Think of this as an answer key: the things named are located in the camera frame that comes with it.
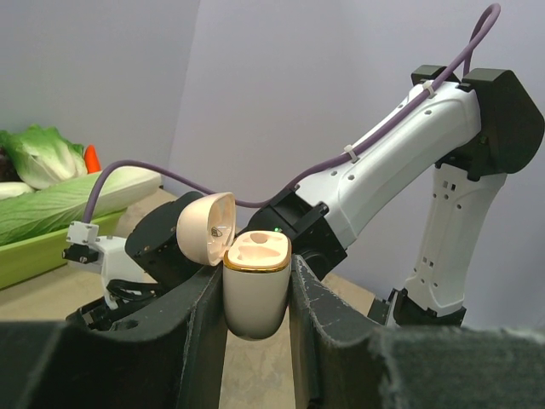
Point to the long white green cabbage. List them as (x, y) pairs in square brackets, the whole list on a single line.
[(54, 208)]

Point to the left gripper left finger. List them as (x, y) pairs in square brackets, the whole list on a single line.
[(169, 354)]

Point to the purple grapes bunch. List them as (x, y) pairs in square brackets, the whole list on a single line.
[(7, 169)]

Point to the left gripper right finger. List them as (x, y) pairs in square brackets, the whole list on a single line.
[(343, 359)]

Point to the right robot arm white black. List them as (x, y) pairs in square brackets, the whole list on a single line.
[(473, 131)]

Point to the beige earbud case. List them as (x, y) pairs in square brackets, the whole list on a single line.
[(255, 265)]

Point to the orange carrot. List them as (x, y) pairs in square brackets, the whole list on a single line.
[(91, 160)]

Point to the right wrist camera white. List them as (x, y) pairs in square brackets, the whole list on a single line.
[(103, 255)]

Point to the green leafy lettuce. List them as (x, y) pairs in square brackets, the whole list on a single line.
[(42, 157)]

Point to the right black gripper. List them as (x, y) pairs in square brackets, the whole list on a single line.
[(123, 297)]

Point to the green plastic basket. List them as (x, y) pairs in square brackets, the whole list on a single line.
[(32, 257)]

